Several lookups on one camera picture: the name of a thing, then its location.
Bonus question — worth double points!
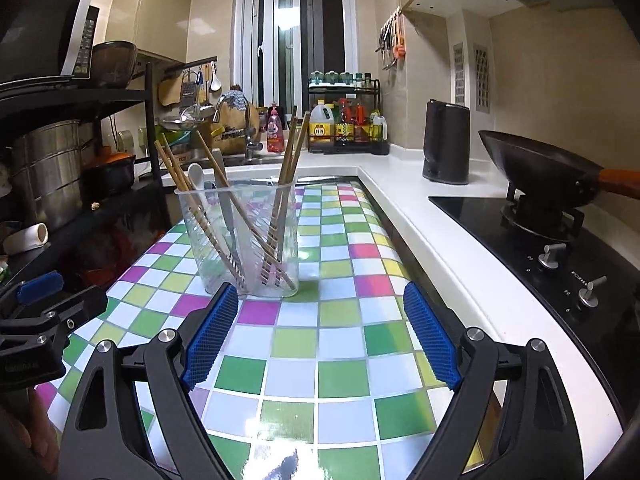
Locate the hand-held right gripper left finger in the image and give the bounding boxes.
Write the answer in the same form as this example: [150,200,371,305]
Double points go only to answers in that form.
[59,281,240,480]

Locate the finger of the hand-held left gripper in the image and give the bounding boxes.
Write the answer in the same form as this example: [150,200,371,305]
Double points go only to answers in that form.
[0,285,109,343]
[0,270,65,311]

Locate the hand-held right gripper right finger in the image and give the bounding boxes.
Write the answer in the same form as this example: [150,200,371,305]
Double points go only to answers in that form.
[402,281,583,480]

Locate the clear plastic utensil holder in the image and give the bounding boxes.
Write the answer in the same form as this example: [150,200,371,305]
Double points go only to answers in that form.
[175,183,301,301]

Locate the white spoon striped handle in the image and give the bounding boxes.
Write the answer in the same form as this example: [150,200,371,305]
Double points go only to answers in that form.
[186,162,221,261]

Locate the wooden chopstick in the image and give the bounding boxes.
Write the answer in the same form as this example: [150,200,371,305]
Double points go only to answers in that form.
[192,131,298,291]
[264,107,302,286]
[271,110,312,287]
[154,140,246,288]
[267,110,307,286]
[165,146,249,290]

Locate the person's left hand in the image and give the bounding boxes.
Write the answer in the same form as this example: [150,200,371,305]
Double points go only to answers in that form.
[0,387,61,480]

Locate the white roll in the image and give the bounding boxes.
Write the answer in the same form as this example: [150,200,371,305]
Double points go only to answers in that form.
[2,222,49,257]

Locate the red plastic bag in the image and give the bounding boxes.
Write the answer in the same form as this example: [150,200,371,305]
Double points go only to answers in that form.
[82,222,166,286]

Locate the black gas stove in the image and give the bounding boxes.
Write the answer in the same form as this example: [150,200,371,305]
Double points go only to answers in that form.
[428,195,640,411]

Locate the large steel stockpot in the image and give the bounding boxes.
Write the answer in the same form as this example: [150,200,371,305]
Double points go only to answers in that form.
[10,120,96,231]

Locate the black pot orange lid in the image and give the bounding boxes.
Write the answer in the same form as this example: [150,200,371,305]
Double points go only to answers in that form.
[82,146,137,196]

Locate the black burner grate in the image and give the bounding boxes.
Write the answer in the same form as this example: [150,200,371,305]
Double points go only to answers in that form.
[502,187,586,241]

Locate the black electric kettle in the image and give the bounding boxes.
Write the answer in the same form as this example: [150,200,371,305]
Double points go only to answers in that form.
[422,99,472,184]

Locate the green plastic basin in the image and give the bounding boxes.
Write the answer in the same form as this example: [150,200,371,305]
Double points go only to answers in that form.
[159,127,196,148]

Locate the steel faucet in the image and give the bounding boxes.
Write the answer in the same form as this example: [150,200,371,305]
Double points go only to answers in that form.
[212,94,263,161]

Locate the black spice rack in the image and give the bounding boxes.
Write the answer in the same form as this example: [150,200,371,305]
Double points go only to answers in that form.
[306,79,391,156]

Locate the black metal shelf rack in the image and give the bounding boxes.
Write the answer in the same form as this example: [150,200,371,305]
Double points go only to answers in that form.
[0,60,173,311]

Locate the red dish soap bottle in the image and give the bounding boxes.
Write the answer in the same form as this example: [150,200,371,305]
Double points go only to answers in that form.
[266,103,287,154]

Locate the row of sauce bottles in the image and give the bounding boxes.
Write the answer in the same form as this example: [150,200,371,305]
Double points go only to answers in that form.
[334,97,389,145]

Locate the wooden cutting board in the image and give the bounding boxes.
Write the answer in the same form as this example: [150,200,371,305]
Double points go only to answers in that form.
[157,77,183,108]

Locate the brown bowl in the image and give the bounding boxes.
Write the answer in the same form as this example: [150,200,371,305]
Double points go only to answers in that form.
[91,41,137,88]

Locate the plastic oil jug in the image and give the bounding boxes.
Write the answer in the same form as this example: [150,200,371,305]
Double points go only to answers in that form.
[308,101,335,145]

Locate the knitted dish cloth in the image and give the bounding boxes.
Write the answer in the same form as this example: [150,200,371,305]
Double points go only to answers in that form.
[220,90,251,113]

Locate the microwave oven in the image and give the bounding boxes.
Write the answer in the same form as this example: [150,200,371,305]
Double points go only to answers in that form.
[0,0,101,86]

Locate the row of green-lid spice jars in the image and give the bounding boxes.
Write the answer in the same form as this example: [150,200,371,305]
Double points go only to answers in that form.
[309,71,373,87]

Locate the hanging kitchen tools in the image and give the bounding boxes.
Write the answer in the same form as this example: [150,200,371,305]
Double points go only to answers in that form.
[376,7,407,71]

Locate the white framed window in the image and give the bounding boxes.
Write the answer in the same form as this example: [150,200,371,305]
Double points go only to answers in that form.
[235,0,358,111]

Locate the black wok wooden handle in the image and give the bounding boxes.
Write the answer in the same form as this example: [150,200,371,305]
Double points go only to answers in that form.
[478,130,640,208]

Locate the white wall vent grille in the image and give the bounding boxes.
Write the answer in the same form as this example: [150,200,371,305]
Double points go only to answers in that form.
[452,42,466,106]
[472,45,489,111]

